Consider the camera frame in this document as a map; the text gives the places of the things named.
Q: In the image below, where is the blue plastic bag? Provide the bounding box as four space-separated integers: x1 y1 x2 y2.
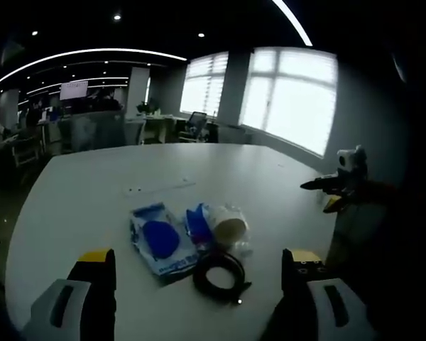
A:
185 202 216 246

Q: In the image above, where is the black office chair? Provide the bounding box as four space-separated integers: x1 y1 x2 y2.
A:
177 111 209 144

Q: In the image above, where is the black cable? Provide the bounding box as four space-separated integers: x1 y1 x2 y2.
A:
192 251 253 305

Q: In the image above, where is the stack of paper cups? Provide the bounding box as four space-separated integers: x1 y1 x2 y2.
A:
207 202 253 257

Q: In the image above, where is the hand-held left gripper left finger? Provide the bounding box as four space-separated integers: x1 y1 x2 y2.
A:
22 248 117 341

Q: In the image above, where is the white table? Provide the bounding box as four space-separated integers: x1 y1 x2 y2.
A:
4 142 347 341

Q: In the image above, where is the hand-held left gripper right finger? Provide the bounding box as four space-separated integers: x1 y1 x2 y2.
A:
269 248 377 341

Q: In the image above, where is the blue and white packet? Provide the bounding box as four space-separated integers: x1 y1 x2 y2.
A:
129 201 200 277

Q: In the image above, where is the white hanging screen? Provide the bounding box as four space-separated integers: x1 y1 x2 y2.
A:
59 80 89 101

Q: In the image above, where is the wooden desk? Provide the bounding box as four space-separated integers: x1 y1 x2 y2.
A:
126 114 185 145

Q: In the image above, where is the potted plant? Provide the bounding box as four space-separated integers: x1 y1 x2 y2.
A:
136 99 161 117

